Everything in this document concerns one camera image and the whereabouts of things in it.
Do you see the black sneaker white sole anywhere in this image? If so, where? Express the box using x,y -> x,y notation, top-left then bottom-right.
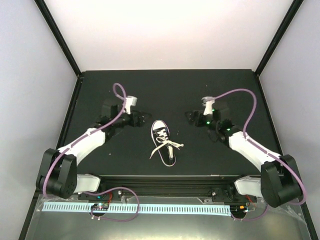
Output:
150,120 -> 176,167

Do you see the white shoelace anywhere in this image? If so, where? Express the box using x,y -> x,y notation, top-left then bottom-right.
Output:
149,127 -> 184,160

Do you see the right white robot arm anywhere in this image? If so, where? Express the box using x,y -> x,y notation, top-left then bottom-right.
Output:
185,100 -> 303,208

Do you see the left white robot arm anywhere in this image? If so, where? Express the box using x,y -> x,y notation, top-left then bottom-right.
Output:
35,96 -> 152,200

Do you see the left small circuit board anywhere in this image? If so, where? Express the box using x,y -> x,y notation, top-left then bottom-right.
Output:
90,203 -> 109,211

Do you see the small circuit board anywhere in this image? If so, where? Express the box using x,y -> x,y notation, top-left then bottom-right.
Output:
230,205 -> 256,214
90,203 -> 109,211

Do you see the right small circuit board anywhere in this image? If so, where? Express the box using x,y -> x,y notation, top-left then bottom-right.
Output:
230,205 -> 256,214

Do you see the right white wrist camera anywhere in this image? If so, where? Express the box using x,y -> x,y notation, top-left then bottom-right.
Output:
201,96 -> 216,116

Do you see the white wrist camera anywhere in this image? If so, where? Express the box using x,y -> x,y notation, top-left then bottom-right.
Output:
124,95 -> 138,115
201,96 -> 216,116

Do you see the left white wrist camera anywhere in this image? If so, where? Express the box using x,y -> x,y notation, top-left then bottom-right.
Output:
124,95 -> 138,115

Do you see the black aluminium mounting rail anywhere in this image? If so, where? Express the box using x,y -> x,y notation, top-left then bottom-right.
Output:
77,174 -> 258,201

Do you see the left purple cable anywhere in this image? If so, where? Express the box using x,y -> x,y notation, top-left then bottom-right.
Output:
42,83 -> 128,197

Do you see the purple cable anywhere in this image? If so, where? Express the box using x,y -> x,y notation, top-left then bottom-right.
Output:
42,83 -> 128,197
213,88 -> 308,222

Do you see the white slotted cable duct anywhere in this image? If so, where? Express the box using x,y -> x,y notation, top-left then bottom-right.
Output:
42,202 -> 231,217

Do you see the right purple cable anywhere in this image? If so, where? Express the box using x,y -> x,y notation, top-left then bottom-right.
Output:
213,88 -> 308,222

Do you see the left black frame post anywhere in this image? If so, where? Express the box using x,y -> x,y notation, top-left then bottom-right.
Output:
34,0 -> 82,77

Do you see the black frame post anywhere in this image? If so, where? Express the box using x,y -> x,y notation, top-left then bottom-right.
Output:
255,0 -> 304,77
34,0 -> 82,77

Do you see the right black frame post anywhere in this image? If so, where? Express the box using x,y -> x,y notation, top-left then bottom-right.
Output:
255,0 -> 304,77

